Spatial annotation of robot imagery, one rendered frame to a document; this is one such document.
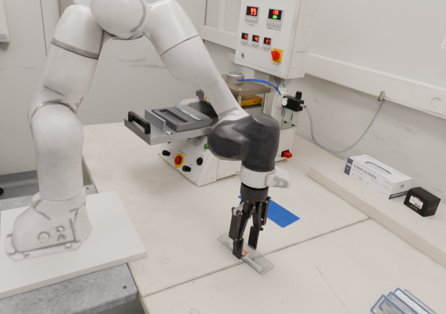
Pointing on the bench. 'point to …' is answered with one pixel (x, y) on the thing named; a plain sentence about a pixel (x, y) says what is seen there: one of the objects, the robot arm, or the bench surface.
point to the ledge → (387, 210)
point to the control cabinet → (277, 33)
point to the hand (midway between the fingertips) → (245, 243)
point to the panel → (186, 152)
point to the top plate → (243, 85)
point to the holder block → (180, 119)
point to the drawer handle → (139, 121)
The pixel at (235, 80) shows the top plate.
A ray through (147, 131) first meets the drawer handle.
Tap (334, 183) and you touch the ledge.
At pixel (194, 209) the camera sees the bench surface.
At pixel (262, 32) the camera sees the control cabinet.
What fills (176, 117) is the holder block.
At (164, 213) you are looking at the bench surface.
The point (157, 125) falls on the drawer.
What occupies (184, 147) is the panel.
